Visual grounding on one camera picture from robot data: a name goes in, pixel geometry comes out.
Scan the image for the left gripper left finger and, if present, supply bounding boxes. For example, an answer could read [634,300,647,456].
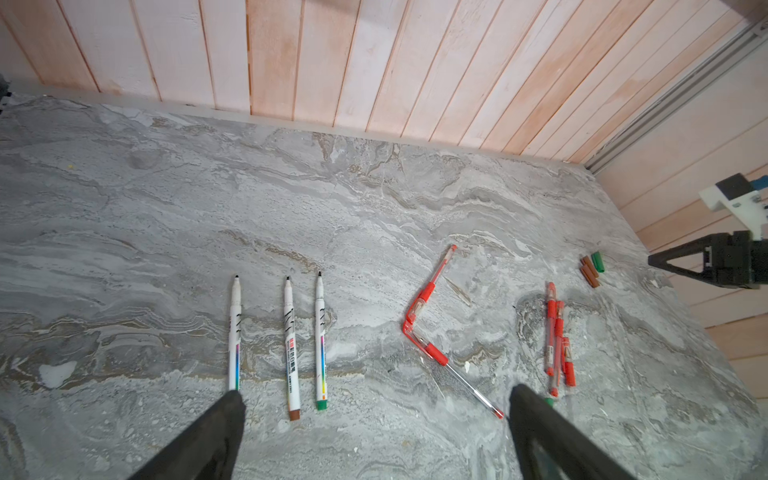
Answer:
[130,390,246,479]

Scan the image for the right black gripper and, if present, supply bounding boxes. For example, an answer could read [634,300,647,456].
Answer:
[648,231,767,289]

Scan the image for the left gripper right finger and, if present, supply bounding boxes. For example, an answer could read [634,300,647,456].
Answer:
[508,383,632,479]

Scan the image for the red gel pen cluster three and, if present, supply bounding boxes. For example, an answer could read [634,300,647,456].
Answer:
[562,337,577,387]

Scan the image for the red gel pen cluster two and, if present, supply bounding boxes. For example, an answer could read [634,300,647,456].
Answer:
[549,300,565,398]

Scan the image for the red gel pen cluster one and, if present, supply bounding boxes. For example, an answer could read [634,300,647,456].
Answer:
[545,282,557,376]

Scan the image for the red gel pen short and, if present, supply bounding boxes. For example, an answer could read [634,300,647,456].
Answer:
[402,321,505,420]

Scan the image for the red gel pen top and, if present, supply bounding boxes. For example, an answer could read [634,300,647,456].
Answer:
[402,244,457,332]

